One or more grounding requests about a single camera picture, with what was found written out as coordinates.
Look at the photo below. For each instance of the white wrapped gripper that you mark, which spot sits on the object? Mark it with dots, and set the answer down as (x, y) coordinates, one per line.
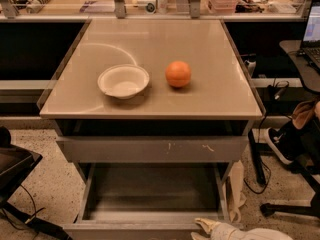
(224, 232)

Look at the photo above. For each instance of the grey drawer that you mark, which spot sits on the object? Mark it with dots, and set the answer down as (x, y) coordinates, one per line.
(86, 149)
(148, 202)

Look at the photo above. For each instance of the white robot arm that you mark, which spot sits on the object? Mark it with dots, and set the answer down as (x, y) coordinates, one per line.
(263, 234)

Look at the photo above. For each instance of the grey top drawer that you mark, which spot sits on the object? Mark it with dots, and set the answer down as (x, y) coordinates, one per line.
(86, 149)

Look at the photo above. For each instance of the grey drawer cabinet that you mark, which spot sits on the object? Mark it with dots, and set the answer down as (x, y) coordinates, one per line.
(219, 100)

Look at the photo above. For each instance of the open laptop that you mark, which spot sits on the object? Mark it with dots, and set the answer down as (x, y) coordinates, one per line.
(310, 43)

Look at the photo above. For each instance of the white cloth bag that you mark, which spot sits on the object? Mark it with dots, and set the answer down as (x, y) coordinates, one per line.
(234, 192)

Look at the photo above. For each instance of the black and white shoe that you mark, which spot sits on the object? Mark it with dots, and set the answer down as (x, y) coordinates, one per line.
(281, 144)

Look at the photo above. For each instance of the black office chair base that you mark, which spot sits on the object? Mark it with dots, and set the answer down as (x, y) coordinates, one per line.
(308, 172)

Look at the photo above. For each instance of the orange ball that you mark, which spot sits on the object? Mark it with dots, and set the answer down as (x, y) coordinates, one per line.
(178, 74)

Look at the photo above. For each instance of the white paper bowl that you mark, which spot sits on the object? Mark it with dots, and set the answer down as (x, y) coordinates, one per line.
(123, 81)

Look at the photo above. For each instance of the black round side table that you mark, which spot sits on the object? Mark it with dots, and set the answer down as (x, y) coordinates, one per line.
(309, 76)

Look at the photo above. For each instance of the black stand left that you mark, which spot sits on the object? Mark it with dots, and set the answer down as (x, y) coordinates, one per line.
(16, 164)

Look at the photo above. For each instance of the black spring tool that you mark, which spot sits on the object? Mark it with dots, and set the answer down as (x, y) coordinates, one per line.
(35, 6)

